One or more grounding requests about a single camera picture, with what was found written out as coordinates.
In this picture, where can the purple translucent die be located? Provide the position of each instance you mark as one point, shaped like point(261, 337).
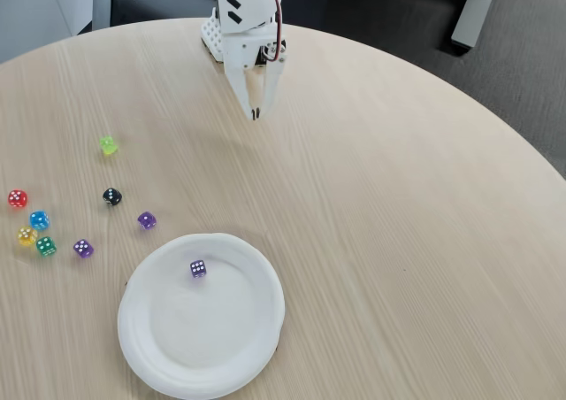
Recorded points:
point(146, 220)
point(83, 248)
point(198, 269)

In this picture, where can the white paper plate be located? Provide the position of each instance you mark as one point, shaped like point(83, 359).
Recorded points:
point(199, 325)

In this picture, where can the black upholstered chair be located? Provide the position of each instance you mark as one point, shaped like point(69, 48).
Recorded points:
point(150, 6)

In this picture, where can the lime green translucent die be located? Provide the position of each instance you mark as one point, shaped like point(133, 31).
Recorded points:
point(108, 145)

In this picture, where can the black die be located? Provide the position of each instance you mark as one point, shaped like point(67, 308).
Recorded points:
point(112, 196)

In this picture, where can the grey desk leg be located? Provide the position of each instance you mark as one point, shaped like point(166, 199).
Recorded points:
point(471, 15)

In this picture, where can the white partition panel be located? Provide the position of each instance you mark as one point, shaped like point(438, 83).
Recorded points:
point(17, 2)

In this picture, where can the blue translucent die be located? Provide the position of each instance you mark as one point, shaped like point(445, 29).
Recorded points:
point(39, 220)

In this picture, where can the red translucent die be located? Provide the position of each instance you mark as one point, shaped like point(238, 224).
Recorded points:
point(17, 198)

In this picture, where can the yellow translucent die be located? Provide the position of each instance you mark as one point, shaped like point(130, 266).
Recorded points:
point(27, 236)

